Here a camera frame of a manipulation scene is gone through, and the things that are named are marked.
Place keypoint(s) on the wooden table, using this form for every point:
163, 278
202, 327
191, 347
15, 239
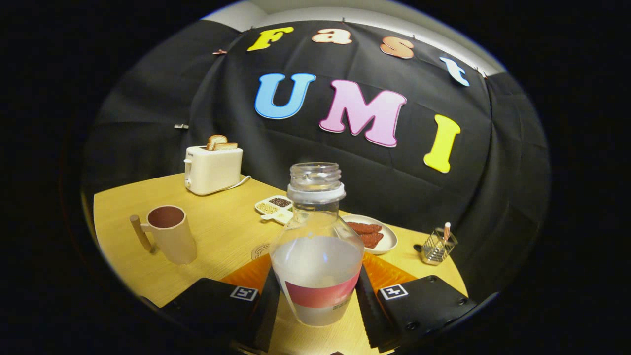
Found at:
222, 236

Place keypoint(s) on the clear juice bottle red label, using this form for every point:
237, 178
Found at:
318, 266

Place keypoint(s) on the red meat patty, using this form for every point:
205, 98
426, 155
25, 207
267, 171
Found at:
371, 239
364, 227

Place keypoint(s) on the toast slice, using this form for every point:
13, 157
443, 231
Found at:
227, 146
216, 139

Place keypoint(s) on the black backdrop cloth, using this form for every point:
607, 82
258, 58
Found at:
419, 187

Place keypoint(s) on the white round plate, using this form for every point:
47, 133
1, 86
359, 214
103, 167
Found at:
389, 241

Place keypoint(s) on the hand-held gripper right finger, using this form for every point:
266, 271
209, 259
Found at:
369, 315

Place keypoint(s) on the white divided seasoning dish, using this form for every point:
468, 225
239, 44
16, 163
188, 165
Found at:
273, 207

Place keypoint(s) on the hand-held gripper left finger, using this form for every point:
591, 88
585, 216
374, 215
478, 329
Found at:
263, 320

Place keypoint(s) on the cream toaster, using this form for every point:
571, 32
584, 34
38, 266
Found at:
214, 170

